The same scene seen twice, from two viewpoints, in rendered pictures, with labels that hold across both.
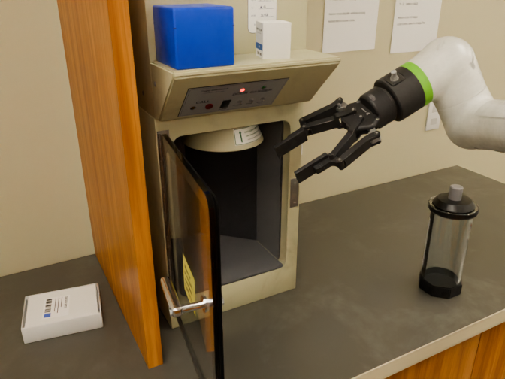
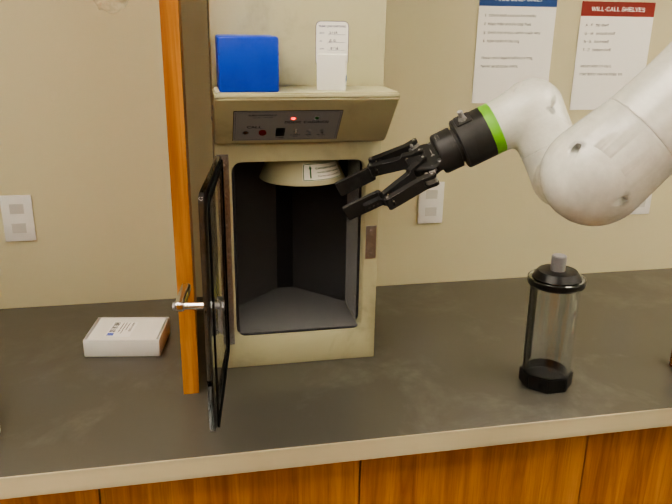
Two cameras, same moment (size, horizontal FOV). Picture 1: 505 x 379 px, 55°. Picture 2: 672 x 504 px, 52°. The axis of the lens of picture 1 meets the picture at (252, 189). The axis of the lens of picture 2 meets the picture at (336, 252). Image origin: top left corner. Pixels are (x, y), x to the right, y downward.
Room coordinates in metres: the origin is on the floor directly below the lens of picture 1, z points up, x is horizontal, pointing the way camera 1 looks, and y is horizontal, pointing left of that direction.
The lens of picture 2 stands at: (-0.32, -0.41, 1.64)
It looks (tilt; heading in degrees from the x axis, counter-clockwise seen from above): 19 degrees down; 17
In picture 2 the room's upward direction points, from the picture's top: 1 degrees clockwise
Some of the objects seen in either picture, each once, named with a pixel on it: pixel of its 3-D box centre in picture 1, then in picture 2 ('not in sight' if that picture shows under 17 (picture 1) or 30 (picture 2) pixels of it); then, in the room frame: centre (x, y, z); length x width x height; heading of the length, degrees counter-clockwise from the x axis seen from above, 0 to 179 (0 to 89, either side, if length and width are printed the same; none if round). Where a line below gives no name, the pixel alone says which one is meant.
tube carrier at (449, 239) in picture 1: (446, 244); (550, 327); (1.00, -0.46, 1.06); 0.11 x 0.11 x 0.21
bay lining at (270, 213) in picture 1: (212, 188); (291, 230); (1.03, 0.09, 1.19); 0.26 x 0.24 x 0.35; 118
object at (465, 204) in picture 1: (454, 199); (557, 271); (1.00, -0.46, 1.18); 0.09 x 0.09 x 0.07
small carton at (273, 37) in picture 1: (273, 39); (332, 71); (0.89, -0.04, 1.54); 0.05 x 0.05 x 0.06; 14
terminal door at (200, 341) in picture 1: (189, 271); (215, 286); (0.69, 0.11, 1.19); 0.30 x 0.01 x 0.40; 21
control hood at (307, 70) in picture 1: (248, 87); (304, 117); (0.87, 0.01, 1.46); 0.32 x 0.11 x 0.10; 118
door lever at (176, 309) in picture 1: (182, 294); (192, 297); (0.61, 0.11, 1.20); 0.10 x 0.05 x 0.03; 21
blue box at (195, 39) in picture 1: (193, 34); (246, 62); (0.82, 0.10, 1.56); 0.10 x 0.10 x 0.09; 28
